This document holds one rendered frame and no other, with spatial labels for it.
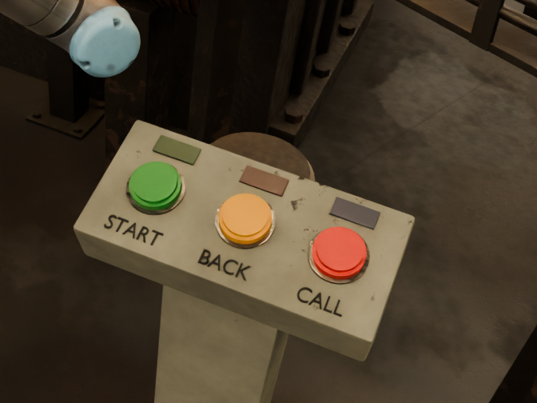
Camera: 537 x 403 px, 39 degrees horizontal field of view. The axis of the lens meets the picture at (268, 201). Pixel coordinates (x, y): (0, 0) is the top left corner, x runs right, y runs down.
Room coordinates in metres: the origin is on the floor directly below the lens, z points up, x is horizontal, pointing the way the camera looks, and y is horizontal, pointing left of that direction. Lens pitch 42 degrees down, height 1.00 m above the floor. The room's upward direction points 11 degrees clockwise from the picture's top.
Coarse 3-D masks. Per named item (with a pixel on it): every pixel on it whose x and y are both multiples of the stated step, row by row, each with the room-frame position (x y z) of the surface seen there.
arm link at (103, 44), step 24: (0, 0) 0.62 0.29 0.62; (24, 0) 0.63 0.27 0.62; (48, 0) 0.65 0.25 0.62; (72, 0) 0.67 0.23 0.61; (96, 0) 0.69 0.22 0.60; (24, 24) 0.65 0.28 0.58; (48, 24) 0.65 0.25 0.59; (72, 24) 0.66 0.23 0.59; (96, 24) 0.67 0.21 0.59; (120, 24) 0.68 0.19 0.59; (72, 48) 0.66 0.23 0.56; (96, 48) 0.66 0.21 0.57; (120, 48) 0.68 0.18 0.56; (96, 72) 0.66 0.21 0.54; (120, 72) 0.68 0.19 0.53
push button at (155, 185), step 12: (144, 168) 0.44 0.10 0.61; (156, 168) 0.44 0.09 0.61; (168, 168) 0.44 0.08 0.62; (132, 180) 0.43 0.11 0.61; (144, 180) 0.43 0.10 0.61; (156, 180) 0.43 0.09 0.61; (168, 180) 0.43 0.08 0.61; (180, 180) 0.43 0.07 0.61; (132, 192) 0.42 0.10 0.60; (144, 192) 0.42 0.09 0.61; (156, 192) 0.42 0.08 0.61; (168, 192) 0.42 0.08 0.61; (180, 192) 0.43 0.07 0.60; (144, 204) 0.41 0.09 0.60; (156, 204) 0.41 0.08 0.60; (168, 204) 0.41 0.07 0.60
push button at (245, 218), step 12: (228, 204) 0.42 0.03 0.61; (240, 204) 0.42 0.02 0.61; (252, 204) 0.42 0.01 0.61; (264, 204) 0.42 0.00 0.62; (228, 216) 0.41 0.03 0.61; (240, 216) 0.41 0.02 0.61; (252, 216) 0.41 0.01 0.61; (264, 216) 0.41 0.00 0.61; (228, 228) 0.40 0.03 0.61; (240, 228) 0.40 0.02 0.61; (252, 228) 0.40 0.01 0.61; (264, 228) 0.40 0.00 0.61; (240, 240) 0.39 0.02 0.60; (252, 240) 0.39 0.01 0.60
